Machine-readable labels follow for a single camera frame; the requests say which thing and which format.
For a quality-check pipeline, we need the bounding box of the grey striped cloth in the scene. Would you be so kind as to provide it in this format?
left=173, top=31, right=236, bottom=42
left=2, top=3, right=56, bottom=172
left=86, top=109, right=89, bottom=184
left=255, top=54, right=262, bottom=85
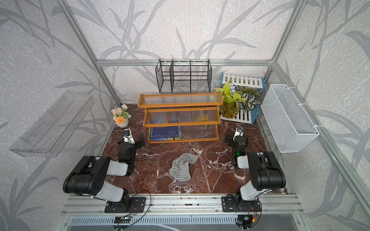
left=169, top=153, right=199, bottom=182

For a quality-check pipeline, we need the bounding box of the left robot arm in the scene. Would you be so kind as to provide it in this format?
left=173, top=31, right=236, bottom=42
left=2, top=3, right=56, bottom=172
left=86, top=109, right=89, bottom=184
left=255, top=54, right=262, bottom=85
left=63, top=138, right=145, bottom=214

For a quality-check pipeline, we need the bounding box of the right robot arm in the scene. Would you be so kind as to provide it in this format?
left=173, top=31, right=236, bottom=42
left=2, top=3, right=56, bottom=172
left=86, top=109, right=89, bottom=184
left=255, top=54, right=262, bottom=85
left=222, top=135, right=286, bottom=213

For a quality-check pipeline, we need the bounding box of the orange wooden bookshelf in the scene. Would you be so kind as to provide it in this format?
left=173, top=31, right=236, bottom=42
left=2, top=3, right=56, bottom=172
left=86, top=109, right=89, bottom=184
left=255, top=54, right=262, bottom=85
left=138, top=92, right=223, bottom=143

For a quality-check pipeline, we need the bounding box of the white and blue slatted crate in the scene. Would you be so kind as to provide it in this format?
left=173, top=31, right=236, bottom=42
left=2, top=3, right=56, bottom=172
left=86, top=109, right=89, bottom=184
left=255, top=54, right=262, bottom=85
left=217, top=73, right=266, bottom=124

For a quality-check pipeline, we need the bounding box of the flower pot with orange flowers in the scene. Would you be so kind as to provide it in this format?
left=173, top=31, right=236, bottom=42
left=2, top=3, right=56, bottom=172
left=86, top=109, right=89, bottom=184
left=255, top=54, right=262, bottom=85
left=111, top=105, right=132, bottom=128

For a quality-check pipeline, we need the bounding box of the green potted plant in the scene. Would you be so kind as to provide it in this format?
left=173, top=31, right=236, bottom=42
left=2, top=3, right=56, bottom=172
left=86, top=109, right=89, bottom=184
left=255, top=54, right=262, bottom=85
left=215, top=80, right=247, bottom=118

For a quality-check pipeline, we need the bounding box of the spotted leaf plant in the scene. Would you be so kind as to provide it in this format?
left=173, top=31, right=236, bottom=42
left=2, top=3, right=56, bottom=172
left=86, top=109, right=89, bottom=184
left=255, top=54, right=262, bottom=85
left=238, top=87, right=263, bottom=112

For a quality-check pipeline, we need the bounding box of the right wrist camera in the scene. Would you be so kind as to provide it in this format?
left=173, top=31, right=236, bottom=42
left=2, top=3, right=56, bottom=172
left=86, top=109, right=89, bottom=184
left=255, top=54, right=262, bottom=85
left=234, top=126, right=243, bottom=138

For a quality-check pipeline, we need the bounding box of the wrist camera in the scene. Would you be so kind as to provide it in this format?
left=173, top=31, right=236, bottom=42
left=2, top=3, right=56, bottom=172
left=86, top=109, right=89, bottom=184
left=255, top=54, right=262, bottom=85
left=234, top=126, right=243, bottom=138
left=123, top=129, right=135, bottom=144

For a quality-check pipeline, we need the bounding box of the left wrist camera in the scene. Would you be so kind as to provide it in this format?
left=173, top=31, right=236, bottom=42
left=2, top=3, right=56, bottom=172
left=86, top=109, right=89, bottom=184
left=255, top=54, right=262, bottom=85
left=123, top=129, right=135, bottom=144

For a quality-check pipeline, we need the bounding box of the white wire basket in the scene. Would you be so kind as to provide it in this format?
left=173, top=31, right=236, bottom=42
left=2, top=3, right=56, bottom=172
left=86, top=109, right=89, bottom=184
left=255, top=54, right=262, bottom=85
left=261, top=84, right=320, bottom=153

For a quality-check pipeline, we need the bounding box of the black wire file rack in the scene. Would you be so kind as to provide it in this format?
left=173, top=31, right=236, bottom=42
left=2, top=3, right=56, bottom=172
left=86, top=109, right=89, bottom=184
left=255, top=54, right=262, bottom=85
left=155, top=60, right=213, bottom=94

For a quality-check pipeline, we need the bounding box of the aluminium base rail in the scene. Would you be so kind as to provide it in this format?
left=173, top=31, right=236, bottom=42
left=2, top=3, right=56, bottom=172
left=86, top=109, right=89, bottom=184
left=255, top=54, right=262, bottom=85
left=61, top=193, right=304, bottom=216

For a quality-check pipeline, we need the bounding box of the clear acrylic wall shelf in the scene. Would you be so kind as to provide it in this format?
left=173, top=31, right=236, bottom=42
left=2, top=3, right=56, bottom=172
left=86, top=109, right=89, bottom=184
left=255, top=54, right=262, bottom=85
left=10, top=90, right=94, bottom=158

